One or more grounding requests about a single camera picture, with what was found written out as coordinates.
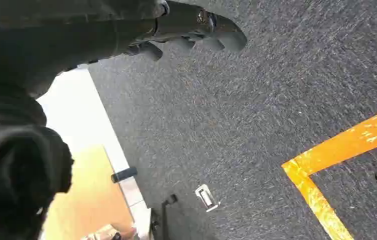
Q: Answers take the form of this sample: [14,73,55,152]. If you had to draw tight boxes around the black cylinder knob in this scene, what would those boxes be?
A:
[110,166,139,184]

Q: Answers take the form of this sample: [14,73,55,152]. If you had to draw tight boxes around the pale wooden desk white edge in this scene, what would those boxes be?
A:
[37,64,153,240]

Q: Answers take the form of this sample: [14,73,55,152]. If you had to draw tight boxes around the small white metal bracket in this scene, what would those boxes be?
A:
[194,184,222,213]

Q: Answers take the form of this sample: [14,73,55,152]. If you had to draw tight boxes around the yellow floor tape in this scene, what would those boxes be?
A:
[281,103,377,240]

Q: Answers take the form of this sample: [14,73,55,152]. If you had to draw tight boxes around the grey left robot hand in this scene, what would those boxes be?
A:
[0,0,248,240]

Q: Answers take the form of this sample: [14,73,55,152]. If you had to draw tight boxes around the ribbed grey left arm sleeve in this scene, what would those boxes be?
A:
[0,82,48,160]

